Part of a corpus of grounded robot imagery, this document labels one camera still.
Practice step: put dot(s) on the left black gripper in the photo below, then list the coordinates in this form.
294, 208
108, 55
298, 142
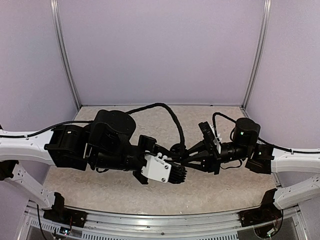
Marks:
146, 141

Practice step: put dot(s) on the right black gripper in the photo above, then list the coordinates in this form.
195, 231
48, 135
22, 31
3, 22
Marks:
210, 164

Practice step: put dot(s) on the black round charging case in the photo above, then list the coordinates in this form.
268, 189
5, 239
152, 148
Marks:
178, 149

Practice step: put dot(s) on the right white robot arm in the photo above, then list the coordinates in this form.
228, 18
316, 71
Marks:
258, 156

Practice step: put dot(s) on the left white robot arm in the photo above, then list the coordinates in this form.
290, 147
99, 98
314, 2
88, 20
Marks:
101, 143

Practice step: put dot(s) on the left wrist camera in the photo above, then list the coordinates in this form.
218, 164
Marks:
162, 170

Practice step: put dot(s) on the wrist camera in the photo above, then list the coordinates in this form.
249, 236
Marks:
162, 170
217, 140

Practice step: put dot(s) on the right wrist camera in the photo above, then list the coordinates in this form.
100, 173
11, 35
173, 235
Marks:
217, 140

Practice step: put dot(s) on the front aluminium rail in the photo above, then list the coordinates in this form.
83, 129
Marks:
102, 225

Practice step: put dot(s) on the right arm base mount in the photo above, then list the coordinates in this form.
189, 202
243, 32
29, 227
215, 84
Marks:
265, 212

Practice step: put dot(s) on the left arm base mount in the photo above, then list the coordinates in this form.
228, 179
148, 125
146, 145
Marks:
60, 214

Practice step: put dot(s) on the right aluminium frame post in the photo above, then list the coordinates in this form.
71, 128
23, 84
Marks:
258, 54

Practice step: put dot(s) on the aluminium frame post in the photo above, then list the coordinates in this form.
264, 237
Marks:
55, 12
258, 54

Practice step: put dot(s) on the left aluminium frame post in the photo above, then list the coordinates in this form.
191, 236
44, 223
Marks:
55, 12

